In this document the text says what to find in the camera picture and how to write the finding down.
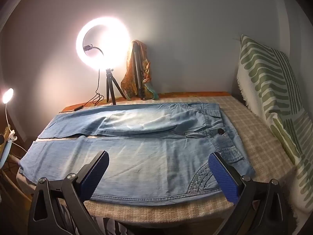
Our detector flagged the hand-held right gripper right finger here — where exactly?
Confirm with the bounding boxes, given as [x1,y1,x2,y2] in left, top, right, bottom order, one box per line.
[208,152,291,235]

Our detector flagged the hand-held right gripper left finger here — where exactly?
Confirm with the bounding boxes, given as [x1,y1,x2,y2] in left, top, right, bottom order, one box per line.
[28,150,110,235]

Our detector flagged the light blue denim pants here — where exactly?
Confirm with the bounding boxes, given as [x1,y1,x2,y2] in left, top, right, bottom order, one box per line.
[18,102,256,200]

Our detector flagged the beige checked blanket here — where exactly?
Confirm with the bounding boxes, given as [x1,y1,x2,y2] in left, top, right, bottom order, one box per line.
[16,95,297,226]

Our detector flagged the orange bed sheet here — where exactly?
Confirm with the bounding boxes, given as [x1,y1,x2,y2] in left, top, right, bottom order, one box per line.
[61,92,231,112]

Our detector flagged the small black tripod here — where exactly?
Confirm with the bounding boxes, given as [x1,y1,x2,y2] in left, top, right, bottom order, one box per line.
[106,68,125,106]

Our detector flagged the light blue object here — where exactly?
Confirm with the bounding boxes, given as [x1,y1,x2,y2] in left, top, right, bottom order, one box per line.
[0,139,11,169]

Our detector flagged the orange patterned scarf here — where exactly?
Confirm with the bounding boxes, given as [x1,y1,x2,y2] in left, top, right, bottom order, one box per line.
[121,40,159,101]

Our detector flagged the green striped white pillow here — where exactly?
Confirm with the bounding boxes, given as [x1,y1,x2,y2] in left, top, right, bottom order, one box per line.
[236,34,313,226]

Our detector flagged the folded grey tripod stand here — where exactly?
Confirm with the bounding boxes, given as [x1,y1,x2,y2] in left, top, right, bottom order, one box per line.
[132,43,146,100]

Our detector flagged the white clip lamp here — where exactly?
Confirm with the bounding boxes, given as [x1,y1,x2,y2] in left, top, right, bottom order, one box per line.
[2,88,18,143]

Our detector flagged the black gooseneck phone holder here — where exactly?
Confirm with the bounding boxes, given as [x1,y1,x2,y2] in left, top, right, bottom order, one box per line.
[83,44,104,57]

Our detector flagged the black ring light cable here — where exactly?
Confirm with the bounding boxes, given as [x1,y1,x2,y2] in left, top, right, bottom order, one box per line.
[59,69,103,113]

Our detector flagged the white ring light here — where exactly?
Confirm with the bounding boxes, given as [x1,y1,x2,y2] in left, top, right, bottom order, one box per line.
[76,17,131,70]

